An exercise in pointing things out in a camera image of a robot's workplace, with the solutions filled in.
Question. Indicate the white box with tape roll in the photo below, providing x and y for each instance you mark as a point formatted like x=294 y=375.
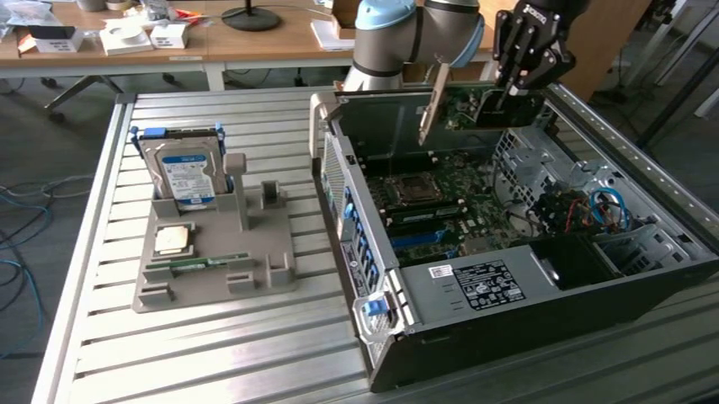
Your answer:
x=126 y=40

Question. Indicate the small white labelled box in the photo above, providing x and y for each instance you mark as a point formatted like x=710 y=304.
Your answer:
x=169 y=37

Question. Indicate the CPU socket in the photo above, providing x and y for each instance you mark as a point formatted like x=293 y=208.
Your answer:
x=415 y=187

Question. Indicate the wooden cabinet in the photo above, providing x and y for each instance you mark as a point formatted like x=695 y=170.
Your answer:
x=613 y=42

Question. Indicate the green RAM stick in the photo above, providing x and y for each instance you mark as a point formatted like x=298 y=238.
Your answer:
x=191 y=264

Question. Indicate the white paper stack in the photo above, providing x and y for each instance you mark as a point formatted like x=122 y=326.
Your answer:
x=329 y=38

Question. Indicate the silver CPU chip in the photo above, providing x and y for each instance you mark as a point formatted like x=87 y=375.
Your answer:
x=171 y=242

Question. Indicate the hard disk in blue caddy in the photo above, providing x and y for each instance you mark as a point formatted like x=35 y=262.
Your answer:
x=186 y=177

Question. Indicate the blue case latch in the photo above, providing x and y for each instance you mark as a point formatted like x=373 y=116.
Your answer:
x=375 y=306

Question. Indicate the green motherboard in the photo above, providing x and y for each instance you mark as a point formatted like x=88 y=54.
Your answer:
x=478 y=219

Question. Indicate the long wooden desk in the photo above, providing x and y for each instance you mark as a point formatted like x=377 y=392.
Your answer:
x=84 y=59

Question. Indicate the green graphics card with bracket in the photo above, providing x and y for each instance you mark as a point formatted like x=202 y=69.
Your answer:
x=463 y=107

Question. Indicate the grey plastic parts rack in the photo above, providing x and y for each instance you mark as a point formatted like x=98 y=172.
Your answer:
x=225 y=290

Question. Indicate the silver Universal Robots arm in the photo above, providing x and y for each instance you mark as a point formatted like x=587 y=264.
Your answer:
x=387 y=42

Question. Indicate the metal disk bay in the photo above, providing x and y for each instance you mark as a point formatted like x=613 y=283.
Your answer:
x=641 y=252

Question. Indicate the installed black RAM sticks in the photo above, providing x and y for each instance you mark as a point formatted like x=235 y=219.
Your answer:
x=427 y=214

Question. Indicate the blue expansion slot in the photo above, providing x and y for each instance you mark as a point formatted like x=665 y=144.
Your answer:
x=418 y=240

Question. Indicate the perforated metal drive cage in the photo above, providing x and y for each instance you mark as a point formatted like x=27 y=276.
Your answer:
x=522 y=164

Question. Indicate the grey power supply unit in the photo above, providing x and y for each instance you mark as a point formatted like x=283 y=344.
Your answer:
x=438 y=290

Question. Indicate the black open PC case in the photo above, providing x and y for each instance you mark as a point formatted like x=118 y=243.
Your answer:
x=506 y=336

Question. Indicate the black round lamp base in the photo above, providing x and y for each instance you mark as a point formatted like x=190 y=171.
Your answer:
x=250 y=19

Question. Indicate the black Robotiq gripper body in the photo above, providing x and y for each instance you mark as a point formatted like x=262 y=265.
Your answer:
x=553 y=17

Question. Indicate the white box with black insert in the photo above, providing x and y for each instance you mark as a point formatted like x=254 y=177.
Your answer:
x=56 y=42

